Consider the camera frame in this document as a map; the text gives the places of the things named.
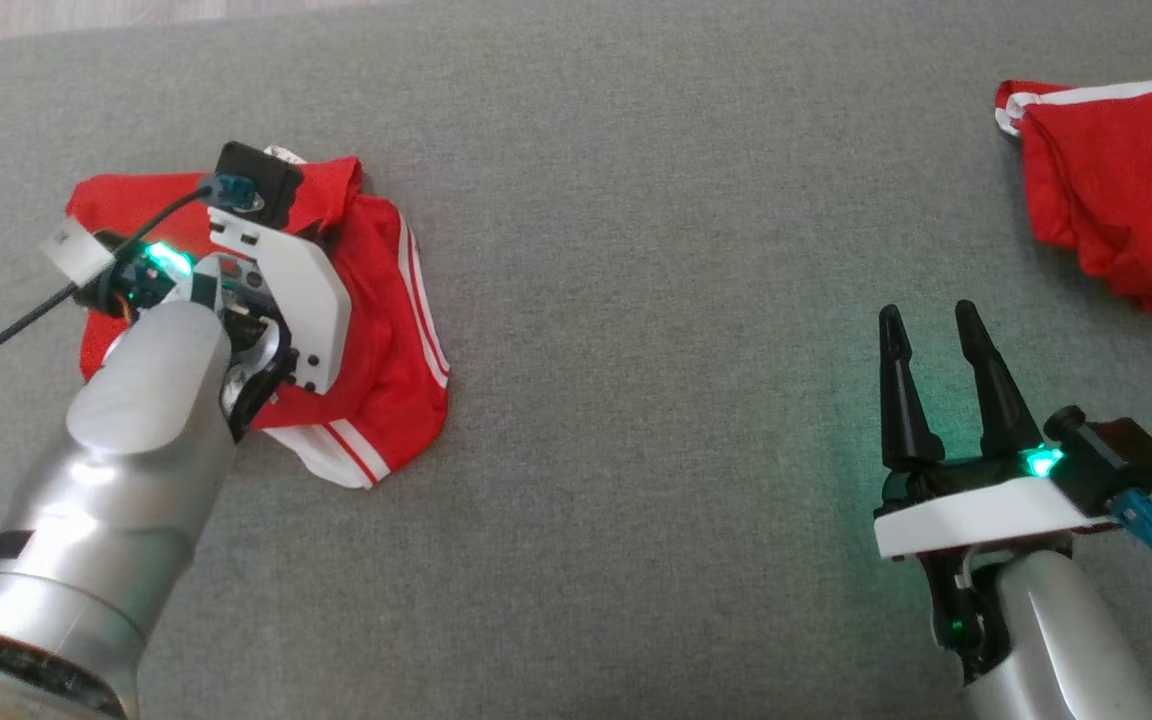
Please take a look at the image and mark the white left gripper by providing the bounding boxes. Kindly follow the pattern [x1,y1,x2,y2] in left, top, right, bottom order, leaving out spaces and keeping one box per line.
[74,205,353,443]

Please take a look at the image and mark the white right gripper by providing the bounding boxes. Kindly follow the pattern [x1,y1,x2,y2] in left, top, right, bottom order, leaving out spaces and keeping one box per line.
[874,299,1119,684]

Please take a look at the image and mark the red and white basketball jersey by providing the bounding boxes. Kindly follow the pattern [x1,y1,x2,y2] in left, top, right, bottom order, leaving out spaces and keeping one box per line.
[66,145,452,491]

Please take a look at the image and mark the red shorts with white stripe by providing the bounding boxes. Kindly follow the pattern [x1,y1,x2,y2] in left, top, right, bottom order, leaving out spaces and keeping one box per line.
[994,78,1152,321]

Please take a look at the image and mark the large grey sofa seat cushion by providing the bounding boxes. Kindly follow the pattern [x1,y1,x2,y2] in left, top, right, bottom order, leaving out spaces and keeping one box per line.
[0,0,1152,720]

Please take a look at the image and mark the black left camera cable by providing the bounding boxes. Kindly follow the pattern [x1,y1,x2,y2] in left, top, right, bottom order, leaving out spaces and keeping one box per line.
[0,175,262,396]

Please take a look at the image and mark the white cable label tag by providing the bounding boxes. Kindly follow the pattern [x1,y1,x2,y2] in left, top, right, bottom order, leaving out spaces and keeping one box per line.
[39,225,117,284]

